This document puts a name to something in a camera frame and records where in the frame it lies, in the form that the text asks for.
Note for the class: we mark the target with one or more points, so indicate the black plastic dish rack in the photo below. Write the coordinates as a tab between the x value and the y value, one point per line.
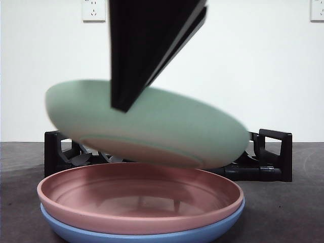
286	157

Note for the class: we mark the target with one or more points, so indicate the pink round plate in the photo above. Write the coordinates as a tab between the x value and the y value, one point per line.
126	217

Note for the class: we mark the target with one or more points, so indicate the green round plate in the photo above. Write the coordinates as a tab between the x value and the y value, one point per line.
177	126

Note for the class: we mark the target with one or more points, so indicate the blue round plate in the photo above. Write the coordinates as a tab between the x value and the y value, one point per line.
76	234

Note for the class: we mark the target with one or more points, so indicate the white wall socket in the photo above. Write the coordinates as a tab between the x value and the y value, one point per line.
94	11
317	11

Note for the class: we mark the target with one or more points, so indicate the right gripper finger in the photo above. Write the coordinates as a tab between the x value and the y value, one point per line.
136	50
182	40

